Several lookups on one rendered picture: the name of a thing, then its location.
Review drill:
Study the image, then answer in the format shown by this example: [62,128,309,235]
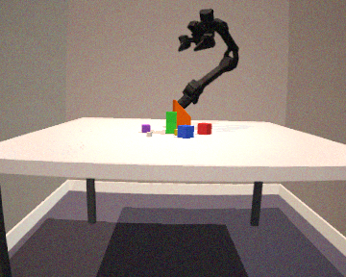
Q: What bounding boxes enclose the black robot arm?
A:
[177,9,239,110]

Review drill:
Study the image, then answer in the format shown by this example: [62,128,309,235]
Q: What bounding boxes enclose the blue block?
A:
[177,125,194,139]

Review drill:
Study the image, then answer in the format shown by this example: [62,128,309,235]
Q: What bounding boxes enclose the green block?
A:
[166,112,177,123]
[165,123,177,134]

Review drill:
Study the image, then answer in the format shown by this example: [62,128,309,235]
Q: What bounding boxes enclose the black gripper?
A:
[178,29,215,52]

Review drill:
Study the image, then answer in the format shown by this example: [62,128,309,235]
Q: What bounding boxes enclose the small purple cube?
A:
[141,124,151,133]

